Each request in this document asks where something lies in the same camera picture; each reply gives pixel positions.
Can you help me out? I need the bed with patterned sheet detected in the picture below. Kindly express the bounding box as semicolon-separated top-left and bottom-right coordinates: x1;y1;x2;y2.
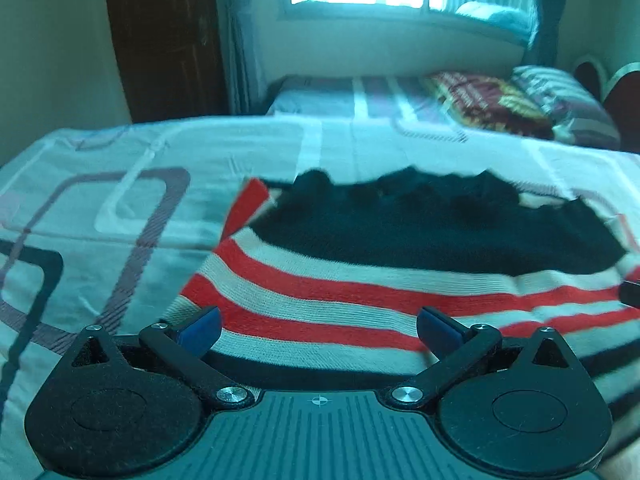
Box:
0;115;640;480

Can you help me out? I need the blue curtain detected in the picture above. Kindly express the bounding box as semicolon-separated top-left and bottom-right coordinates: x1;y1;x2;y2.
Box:
524;0;572;69
212;0;267;117

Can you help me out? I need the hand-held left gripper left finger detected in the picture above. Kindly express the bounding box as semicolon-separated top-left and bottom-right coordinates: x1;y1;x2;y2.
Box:
62;306;256;408

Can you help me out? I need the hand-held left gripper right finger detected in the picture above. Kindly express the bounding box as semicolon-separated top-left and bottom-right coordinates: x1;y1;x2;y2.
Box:
385;306;578;408

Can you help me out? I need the bed with striped sheet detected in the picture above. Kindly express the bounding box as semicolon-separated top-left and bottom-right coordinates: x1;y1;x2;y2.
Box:
265;74;621;152

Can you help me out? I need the dark wooden door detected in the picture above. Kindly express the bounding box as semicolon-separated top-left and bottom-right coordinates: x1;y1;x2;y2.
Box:
102;0;231;125

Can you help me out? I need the striped knit sweater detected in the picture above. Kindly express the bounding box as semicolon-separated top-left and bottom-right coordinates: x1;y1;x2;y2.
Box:
162;165;640;407

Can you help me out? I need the red folded blanket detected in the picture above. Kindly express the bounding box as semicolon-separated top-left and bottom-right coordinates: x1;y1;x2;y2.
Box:
425;71;557;141

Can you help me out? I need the striped pillow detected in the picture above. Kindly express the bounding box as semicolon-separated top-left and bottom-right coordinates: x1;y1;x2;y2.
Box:
510;65;622;151

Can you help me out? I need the white bundle on windowsill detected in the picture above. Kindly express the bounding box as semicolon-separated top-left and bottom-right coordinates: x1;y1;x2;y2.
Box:
455;1;534;42

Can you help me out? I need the red scalloped headboard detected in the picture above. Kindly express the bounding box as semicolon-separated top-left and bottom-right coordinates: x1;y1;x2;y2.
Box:
572;55;640;155

